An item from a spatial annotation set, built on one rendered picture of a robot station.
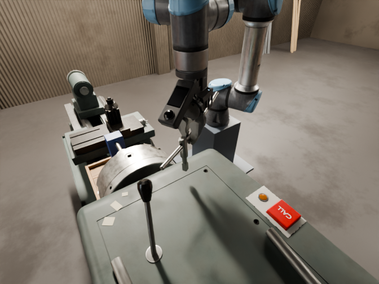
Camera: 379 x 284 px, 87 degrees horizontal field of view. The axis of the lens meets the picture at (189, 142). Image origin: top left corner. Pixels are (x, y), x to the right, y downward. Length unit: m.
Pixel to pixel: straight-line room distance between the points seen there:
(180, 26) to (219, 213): 0.43
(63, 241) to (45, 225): 0.27
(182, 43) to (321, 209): 2.18
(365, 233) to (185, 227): 2.09
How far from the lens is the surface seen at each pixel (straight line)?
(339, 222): 2.40
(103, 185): 0.77
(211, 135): 1.07
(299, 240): 0.57
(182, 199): 0.57
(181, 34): 0.42
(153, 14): 0.59
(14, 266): 2.27
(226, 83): 1.03
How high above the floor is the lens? 1.72
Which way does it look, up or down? 39 degrees down
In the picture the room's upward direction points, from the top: straight up
